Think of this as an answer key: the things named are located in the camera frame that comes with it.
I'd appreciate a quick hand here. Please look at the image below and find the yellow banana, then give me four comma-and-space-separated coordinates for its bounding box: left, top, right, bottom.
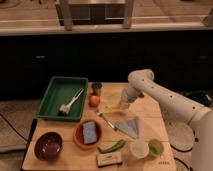
107, 105, 120, 110

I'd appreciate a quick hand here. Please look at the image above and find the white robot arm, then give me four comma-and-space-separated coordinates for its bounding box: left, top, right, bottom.
120, 69, 213, 171

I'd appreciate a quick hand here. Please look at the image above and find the purple bowl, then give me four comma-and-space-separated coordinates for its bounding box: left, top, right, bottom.
34, 132, 63, 162

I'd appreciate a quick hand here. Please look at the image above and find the grey blue folded cloth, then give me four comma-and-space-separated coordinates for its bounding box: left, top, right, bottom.
115, 117, 139, 139

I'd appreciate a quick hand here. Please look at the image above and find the metal fork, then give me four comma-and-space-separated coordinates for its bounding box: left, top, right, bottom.
96, 111, 117, 131

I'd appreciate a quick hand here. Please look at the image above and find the orange peach fruit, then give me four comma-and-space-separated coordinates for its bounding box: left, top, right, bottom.
89, 95, 100, 107

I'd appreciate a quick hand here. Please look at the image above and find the dark metal cup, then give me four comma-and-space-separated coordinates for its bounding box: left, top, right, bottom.
91, 82, 102, 96

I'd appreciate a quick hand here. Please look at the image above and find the wooden cutting board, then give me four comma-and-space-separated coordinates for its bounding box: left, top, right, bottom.
22, 83, 176, 171

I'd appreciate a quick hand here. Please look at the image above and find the green pepper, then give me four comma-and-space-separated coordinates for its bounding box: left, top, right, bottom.
98, 139, 126, 154

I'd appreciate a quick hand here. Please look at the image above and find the blue sponge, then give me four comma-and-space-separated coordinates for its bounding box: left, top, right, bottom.
83, 122, 97, 144

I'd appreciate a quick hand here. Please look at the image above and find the white round cup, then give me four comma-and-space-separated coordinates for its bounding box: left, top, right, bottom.
130, 139, 149, 159

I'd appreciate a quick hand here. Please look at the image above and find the green lime cup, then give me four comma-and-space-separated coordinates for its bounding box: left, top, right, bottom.
148, 139, 164, 157

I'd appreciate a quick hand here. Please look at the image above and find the orange plate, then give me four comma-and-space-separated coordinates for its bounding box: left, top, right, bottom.
73, 119, 102, 150

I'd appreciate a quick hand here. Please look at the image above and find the beige rectangular block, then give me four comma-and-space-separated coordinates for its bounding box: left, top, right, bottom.
96, 152, 123, 168

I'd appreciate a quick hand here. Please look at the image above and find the white dish brush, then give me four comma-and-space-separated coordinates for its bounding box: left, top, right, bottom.
58, 88, 84, 116

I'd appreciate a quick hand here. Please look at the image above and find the green plastic tray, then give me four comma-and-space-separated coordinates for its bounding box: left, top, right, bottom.
37, 76, 88, 122

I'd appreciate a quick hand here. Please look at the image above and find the black cable right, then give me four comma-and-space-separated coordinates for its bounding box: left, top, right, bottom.
170, 143, 193, 171

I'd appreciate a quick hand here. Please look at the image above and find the black cable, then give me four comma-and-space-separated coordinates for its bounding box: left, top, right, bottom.
0, 112, 29, 142
170, 143, 193, 171

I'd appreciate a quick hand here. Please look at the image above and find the black handle at board edge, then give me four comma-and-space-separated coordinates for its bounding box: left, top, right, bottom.
20, 119, 37, 171

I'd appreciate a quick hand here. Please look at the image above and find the black cable left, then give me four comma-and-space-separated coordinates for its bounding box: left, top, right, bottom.
0, 112, 29, 142

